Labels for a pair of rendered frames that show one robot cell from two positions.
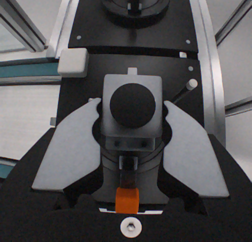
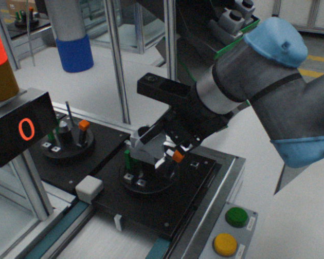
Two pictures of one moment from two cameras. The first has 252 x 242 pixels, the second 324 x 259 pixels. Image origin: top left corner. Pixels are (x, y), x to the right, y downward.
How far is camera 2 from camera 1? 56 cm
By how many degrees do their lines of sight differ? 51
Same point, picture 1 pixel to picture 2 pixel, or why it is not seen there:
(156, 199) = (201, 179)
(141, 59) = (115, 158)
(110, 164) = (165, 184)
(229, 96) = not seen: hidden behind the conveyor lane
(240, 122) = not seen: hidden behind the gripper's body
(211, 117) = (170, 143)
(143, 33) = (99, 151)
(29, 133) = not seen: outside the picture
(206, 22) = (113, 123)
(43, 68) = (66, 220)
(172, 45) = (117, 142)
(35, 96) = (77, 248)
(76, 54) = (88, 180)
